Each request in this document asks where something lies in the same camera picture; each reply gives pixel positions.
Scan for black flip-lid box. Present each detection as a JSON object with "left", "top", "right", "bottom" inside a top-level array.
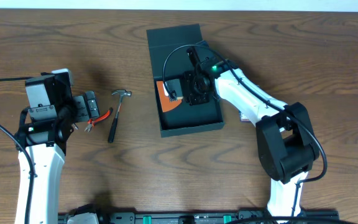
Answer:
[{"left": 147, "top": 24, "right": 224, "bottom": 138}]

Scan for red handled pliers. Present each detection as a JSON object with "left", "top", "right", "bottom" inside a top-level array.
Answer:
[{"left": 85, "top": 108, "right": 113, "bottom": 133}]

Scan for blue red tool pack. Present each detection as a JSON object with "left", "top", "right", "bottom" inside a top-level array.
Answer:
[{"left": 239, "top": 112, "right": 250, "bottom": 123}]

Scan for orange scraper wooden handle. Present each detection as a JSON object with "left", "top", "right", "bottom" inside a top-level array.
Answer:
[{"left": 156, "top": 81, "right": 183, "bottom": 113}]

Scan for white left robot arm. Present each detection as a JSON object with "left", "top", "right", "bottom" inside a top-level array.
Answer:
[{"left": 15, "top": 68, "right": 100, "bottom": 223}]

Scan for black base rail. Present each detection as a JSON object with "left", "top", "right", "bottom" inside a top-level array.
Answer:
[{"left": 57, "top": 208, "right": 340, "bottom": 224}]

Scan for steel claw hammer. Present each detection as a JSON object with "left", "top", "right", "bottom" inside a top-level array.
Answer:
[{"left": 108, "top": 89, "right": 132, "bottom": 143}]

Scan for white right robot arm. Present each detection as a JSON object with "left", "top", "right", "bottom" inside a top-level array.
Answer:
[{"left": 186, "top": 45, "right": 319, "bottom": 217}]

